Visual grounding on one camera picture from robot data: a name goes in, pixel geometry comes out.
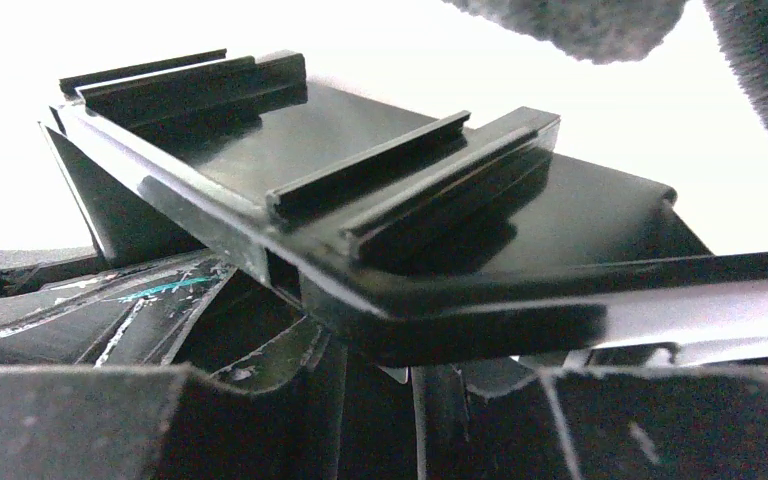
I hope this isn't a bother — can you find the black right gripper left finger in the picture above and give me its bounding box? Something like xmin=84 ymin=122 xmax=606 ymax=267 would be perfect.
xmin=0 ymin=333 xmax=346 ymax=479

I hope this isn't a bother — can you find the black floral plush blanket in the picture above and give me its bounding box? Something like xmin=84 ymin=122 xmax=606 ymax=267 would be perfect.
xmin=453 ymin=0 xmax=768 ymax=132

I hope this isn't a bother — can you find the black plastic card box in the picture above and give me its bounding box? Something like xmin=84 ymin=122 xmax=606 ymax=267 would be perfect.
xmin=43 ymin=50 xmax=768 ymax=366

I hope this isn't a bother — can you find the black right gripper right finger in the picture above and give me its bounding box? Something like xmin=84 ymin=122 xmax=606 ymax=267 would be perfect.
xmin=413 ymin=360 xmax=768 ymax=479

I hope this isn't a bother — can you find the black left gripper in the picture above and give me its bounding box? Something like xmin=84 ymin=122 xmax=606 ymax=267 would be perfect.
xmin=0 ymin=250 xmax=321 ymax=391

